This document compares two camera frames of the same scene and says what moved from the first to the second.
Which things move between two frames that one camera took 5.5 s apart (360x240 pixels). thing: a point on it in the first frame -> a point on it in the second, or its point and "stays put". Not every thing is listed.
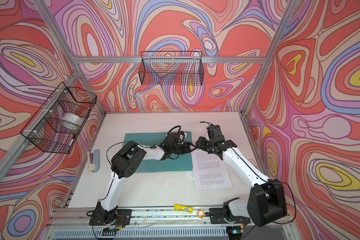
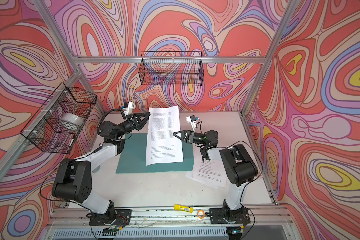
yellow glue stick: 188,209 stays put
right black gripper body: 206,145 -> 197,138
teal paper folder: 183,163 stays put
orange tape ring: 203,212 stays put
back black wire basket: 171,68 stays put
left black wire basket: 56,125 stays put
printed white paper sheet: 209,171 -> 163,146
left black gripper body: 180,149 -> 125,128
